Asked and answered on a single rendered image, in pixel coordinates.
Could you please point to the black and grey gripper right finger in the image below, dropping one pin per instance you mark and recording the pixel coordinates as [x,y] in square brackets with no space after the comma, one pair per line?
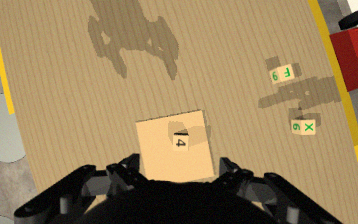
[291,205]

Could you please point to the tan square mat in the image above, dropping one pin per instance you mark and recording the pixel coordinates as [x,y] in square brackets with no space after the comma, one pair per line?
[161,162]

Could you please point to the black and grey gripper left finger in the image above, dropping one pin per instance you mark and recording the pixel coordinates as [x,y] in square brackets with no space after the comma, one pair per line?
[62,202]

